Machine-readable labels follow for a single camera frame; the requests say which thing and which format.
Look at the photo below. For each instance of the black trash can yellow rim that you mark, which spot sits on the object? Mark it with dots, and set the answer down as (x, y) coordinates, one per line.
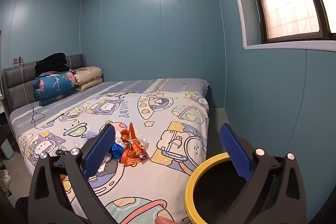
(190, 187)

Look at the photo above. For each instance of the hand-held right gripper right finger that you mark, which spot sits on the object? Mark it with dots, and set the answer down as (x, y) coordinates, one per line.
(236, 153)

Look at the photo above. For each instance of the orange snack wrapper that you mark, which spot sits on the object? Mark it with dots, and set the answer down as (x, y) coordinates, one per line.
(131, 153)

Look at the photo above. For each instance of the white shoe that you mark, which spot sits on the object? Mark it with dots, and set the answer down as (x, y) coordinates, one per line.
(5, 182)

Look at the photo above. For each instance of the light blue small bin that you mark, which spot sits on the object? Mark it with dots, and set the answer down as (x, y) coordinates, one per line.
(6, 150)

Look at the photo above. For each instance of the beige folded quilt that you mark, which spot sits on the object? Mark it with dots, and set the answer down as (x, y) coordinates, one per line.
(88, 77)

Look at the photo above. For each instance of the dark framed window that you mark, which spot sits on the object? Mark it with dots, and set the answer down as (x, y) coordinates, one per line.
(286, 3)

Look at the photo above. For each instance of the blue plastic wrapper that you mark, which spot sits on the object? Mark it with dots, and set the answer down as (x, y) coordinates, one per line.
(116, 150)

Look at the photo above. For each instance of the grey padded headboard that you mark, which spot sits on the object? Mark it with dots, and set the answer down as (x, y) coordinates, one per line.
(15, 82)

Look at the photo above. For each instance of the blue floral folded quilt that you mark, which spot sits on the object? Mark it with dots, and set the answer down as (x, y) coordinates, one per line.
(52, 87)

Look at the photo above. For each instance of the person's dark clothing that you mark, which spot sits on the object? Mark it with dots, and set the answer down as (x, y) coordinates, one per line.
(22, 211)

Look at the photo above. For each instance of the cartoon printed blanket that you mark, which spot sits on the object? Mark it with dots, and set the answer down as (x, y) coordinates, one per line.
(170, 113)

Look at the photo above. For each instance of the wall socket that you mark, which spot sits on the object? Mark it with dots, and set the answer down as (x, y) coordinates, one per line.
(16, 60)

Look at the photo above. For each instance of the person's right hand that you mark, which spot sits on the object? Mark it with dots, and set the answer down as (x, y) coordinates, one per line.
(164, 220)

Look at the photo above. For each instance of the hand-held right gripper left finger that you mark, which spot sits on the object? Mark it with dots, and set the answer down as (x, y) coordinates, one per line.
(101, 150)

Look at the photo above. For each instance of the black folded clothes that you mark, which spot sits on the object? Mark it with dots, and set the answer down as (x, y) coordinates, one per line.
(52, 62)

